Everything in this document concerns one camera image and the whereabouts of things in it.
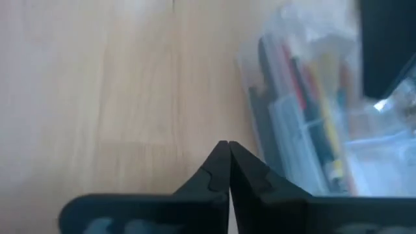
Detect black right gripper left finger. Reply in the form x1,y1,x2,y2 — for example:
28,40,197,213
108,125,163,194
58,140,230,234

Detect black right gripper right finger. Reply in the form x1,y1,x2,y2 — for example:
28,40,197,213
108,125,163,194
229,141,416,234

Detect black pen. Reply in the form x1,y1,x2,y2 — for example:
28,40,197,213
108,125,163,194
257,38,284,183

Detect orange pencil yellow eraser cap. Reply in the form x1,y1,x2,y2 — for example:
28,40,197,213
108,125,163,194
310,61,345,183

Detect black red-handled scissors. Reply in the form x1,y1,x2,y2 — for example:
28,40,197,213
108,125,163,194
279,42,329,170

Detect clear plastic supply box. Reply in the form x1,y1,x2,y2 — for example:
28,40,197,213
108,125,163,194
237,3,416,198

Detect black aluminium table frame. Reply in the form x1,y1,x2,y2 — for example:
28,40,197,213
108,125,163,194
359,0,416,98

